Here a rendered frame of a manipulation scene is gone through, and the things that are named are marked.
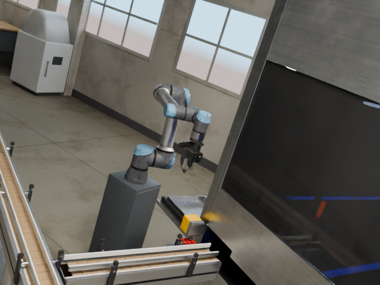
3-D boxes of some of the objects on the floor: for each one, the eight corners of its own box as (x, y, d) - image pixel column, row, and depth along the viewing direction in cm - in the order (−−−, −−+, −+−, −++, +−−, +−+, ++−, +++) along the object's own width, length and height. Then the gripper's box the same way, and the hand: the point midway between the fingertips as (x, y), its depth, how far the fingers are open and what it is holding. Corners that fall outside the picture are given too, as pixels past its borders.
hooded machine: (65, 97, 678) (82, 20, 641) (33, 96, 628) (50, 14, 591) (39, 82, 711) (54, 9, 675) (7, 81, 661) (21, 2, 625)
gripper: (194, 142, 216) (182, 178, 222) (208, 143, 221) (196, 178, 227) (186, 135, 223) (175, 171, 229) (199, 137, 228) (188, 171, 234)
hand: (184, 170), depth 230 cm, fingers closed
